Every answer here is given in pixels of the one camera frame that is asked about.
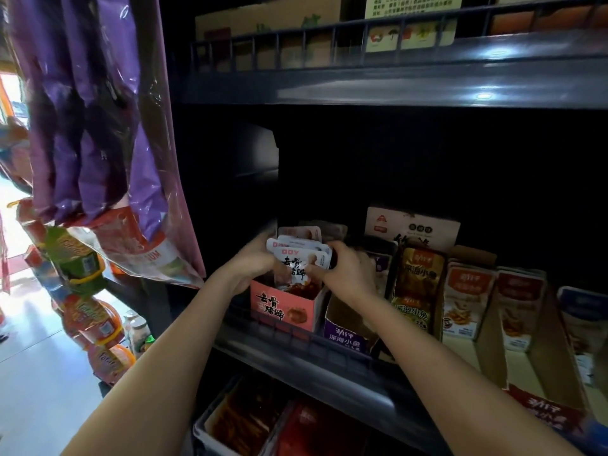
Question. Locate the plain brown carton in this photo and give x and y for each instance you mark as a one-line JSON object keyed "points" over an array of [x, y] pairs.
{"points": [[266, 16]]}

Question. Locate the dark orange snack packs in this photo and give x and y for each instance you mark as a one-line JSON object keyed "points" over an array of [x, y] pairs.
{"points": [[242, 418]]}

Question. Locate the handful of red white packets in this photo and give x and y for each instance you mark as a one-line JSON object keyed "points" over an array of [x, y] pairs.
{"points": [[299, 256]]}

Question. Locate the black low display rack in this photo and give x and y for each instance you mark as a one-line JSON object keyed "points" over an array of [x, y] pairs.
{"points": [[142, 304]]}

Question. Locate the person's left hand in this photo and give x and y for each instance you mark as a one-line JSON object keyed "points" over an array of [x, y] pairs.
{"points": [[255, 263]]}

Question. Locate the pink white display carton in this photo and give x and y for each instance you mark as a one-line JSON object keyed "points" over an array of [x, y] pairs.
{"points": [[280, 308]]}

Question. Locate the clear plastic tray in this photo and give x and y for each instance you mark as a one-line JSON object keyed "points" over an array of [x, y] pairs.
{"points": [[201, 432]]}

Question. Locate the small white bottle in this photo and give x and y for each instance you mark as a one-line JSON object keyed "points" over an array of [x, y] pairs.
{"points": [[138, 332]]}

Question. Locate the yellow label dark carton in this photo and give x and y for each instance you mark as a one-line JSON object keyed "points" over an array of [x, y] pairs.
{"points": [[408, 4]]}

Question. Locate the pile of red snack packets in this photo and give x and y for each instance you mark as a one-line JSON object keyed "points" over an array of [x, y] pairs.
{"points": [[318, 427]]}

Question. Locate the small green yellow bottle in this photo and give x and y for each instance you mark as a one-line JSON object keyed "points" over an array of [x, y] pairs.
{"points": [[149, 342]]}

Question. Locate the person's right forearm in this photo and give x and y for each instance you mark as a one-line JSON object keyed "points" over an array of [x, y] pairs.
{"points": [[465, 384]]}

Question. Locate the person's left forearm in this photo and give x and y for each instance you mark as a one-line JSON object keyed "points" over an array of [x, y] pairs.
{"points": [[157, 370]]}

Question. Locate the purple clear hanging snack bag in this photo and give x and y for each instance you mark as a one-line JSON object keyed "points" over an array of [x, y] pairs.
{"points": [[85, 109]]}

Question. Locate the grey metal store shelf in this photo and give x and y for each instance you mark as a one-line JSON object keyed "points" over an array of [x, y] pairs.
{"points": [[399, 85]]}

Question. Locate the row of snack display cartons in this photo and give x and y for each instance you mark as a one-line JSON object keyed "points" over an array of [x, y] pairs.
{"points": [[465, 299]]}

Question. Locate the hanging dark snack bags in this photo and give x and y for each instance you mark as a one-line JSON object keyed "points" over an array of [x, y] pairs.
{"points": [[14, 147]]}

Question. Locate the person's right hand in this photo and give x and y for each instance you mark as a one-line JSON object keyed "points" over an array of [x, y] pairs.
{"points": [[350, 275]]}

